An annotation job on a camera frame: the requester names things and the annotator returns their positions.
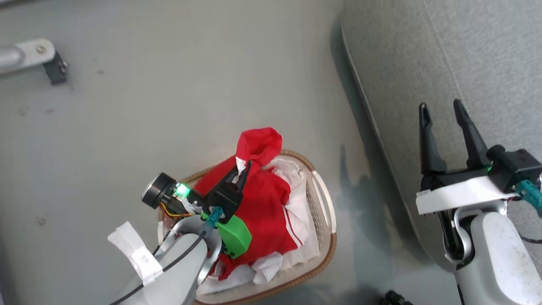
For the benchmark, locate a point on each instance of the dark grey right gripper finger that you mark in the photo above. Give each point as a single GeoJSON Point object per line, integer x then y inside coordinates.
{"type": "Point", "coordinates": [474, 144]}
{"type": "Point", "coordinates": [428, 148]}

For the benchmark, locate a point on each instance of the grey metal partition foot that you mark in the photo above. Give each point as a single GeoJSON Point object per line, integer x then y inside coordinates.
{"type": "Point", "coordinates": [25, 55]}

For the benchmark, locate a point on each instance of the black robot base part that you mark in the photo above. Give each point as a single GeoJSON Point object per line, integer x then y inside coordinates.
{"type": "Point", "coordinates": [394, 298]}

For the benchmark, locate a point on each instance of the white garment with red stripes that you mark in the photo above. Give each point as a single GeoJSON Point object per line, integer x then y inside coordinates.
{"type": "Point", "coordinates": [302, 212]}

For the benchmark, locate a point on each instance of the red shirt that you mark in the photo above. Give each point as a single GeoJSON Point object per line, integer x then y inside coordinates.
{"type": "Point", "coordinates": [262, 212]}

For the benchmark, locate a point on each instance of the white laundry basket brown rim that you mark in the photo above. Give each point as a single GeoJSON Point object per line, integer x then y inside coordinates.
{"type": "Point", "coordinates": [324, 237]}

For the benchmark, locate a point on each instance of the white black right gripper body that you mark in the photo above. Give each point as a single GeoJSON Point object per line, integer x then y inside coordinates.
{"type": "Point", "coordinates": [461, 195]}

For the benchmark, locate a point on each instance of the black caster wheel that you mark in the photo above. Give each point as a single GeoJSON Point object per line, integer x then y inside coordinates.
{"type": "Point", "coordinates": [56, 70]}

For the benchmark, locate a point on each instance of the grey fabric sofa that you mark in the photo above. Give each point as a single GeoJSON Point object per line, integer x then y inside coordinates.
{"type": "Point", "coordinates": [457, 72]}

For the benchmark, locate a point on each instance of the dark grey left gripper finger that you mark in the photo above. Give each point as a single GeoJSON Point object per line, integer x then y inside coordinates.
{"type": "Point", "coordinates": [228, 178]}
{"type": "Point", "coordinates": [244, 178]}

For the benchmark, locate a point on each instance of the white tape label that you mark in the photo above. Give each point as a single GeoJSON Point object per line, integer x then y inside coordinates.
{"type": "Point", "coordinates": [135, 252]}

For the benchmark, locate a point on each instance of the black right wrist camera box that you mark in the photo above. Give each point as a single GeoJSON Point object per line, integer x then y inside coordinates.
{"type": "Point", "coordinates": [516, 167]}

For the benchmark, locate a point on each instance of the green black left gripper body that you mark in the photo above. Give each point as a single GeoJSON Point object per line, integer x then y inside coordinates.
{"type": "Point", "coordinates": [235, 237]}

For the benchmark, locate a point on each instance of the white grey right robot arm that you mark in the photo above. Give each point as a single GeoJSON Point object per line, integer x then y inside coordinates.
{"type": "Point", "coordinates": [499, 258]}

